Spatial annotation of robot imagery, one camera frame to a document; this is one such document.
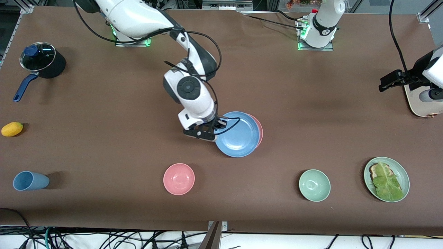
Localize blue plate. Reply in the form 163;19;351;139
215;111;261;158

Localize pink plate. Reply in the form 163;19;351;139
247;113;263;147

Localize beige cutting board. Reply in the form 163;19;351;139
404;85;443;118

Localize small pink bowl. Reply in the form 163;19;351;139
163;163;195;196

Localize brown table cover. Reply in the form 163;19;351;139
0;6;443;236

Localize toast bread slice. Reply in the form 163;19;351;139
369;164;393;181

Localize green plate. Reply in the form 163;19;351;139
363;157;410;203

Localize green lettuce leaf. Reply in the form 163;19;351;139
372;162;405;202

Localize small green bowl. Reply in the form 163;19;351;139
299;169;331;202

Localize dark metal pole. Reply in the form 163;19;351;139
199;221;222;249

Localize grey metal box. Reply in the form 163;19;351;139
202;0;254;11

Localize orange artificial flowers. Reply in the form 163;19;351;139
286;0;320;9

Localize glass lid with blue knob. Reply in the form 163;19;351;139
20;42;56;72

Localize blue cup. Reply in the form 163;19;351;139
13;171;50;191

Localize yellow mango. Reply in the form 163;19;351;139
1;122;24;137

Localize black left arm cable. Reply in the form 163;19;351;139
389;0;410;75

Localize aluminium frame profile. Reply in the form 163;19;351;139
417;0;443;24

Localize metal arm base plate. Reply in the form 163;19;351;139
115;29;153;47
297;19;335;52

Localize black base cable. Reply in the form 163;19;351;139
273;10;307;23
242;13;305;31

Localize black pot with blue handle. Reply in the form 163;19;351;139
13;42;66;103

